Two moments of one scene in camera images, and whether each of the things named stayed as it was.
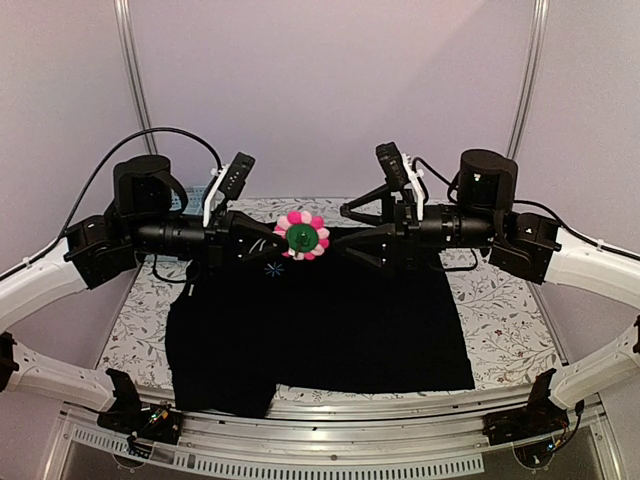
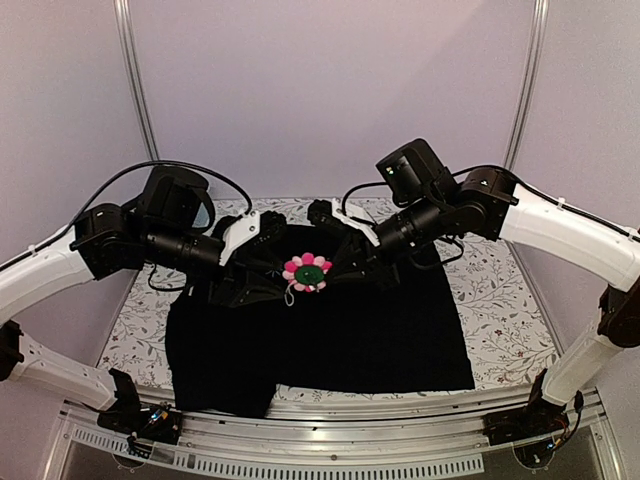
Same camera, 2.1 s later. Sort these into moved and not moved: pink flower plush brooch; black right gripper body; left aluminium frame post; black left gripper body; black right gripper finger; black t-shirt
Moved: black right gripper finger; black right gripper body; black left gripper body; pink flower plush brooch
Not moved: black t-shirt; left aluminium frame post
